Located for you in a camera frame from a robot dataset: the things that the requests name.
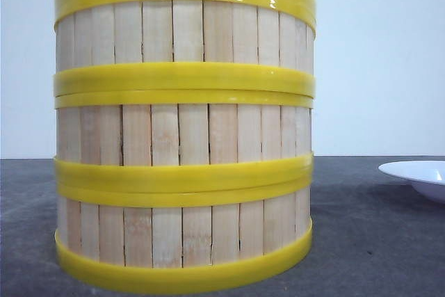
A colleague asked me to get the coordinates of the front bamboo steamer drawer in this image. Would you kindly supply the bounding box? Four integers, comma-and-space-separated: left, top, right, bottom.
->
55, 177, 312, 294

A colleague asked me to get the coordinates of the white plate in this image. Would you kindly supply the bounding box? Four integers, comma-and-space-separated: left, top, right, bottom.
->
378, 160, 444, 204

